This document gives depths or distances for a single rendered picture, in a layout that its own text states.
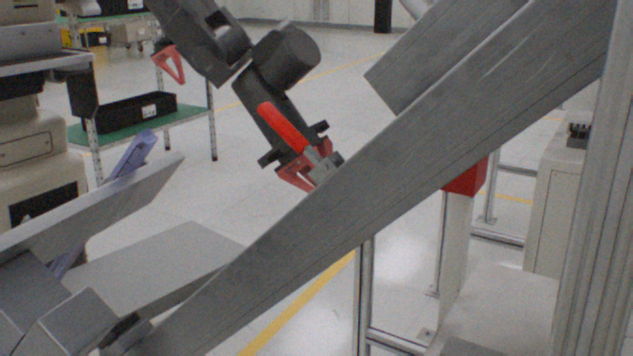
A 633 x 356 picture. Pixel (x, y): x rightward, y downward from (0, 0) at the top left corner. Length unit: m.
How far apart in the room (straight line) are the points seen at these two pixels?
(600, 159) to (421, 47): 0.16
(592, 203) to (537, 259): 1.73
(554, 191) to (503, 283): 0.83
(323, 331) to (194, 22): 1.46
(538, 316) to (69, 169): 1.04
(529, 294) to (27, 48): 1.12
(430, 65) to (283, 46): 0.27
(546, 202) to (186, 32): 1.50
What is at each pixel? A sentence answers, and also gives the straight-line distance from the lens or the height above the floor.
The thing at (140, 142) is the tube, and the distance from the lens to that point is 0.42.
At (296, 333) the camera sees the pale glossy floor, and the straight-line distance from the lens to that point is 1.98.
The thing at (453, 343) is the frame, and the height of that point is 0.66.
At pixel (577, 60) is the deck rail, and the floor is 1.17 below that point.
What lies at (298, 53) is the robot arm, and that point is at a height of 1.12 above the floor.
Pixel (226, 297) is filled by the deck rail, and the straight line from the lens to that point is 0.58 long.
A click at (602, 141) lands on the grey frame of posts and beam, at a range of 0.33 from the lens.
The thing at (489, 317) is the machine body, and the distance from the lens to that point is 1.06.
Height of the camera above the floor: 1.23
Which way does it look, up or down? 22 degrees down
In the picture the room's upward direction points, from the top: straight up
